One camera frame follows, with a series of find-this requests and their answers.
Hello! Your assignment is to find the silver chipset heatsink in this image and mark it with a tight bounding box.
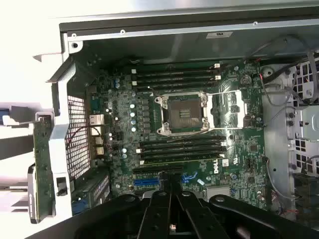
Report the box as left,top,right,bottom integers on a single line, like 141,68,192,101
205,186,231,200

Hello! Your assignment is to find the blue expansion slot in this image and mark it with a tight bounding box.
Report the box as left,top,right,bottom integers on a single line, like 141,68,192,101
134,178,160,188

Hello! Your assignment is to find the black expansion slot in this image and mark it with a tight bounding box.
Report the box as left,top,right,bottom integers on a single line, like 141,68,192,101
133,165,183,175

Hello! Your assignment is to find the green motherboard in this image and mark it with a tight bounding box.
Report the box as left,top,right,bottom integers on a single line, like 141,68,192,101
86,59,269,214

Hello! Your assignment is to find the CPU socket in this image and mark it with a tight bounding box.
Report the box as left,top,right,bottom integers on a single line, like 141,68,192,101
154,91,210,137

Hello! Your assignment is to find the metal socket cover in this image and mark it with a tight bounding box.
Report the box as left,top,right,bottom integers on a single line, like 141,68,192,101
208,90,248,129

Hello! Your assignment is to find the black fan shroud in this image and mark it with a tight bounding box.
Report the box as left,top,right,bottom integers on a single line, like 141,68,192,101
292,171,319,200

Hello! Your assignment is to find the coin cell battery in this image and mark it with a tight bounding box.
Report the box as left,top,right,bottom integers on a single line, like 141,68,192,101
240,74,252,87

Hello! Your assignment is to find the metal disk bay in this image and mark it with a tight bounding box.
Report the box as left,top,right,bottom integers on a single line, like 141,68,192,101
286,56,319,176

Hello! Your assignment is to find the grey parts rack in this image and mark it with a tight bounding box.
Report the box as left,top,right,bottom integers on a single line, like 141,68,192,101
0,102,38,195

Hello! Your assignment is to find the open black PC case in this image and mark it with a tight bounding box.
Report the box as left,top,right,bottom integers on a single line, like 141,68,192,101
32,4,319,232

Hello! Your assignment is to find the black wire in case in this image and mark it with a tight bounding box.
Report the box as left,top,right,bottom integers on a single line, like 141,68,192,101
245,34,310,63

